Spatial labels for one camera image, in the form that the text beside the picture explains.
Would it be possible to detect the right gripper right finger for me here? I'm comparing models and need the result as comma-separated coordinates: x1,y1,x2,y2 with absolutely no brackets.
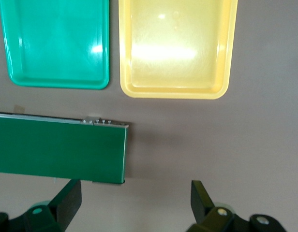
186,180,288,232

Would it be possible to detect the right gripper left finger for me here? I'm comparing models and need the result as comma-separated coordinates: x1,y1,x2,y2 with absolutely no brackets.
0,178,83,232

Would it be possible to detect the green conveyor belt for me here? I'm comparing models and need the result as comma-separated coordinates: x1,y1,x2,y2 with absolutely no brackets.
0,111,131,187

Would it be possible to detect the yellow plastic tray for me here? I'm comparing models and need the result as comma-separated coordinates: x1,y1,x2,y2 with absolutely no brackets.
118,0,238,100

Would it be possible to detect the green plastic tray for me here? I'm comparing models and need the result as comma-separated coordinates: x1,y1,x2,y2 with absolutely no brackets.
0,0,111,90

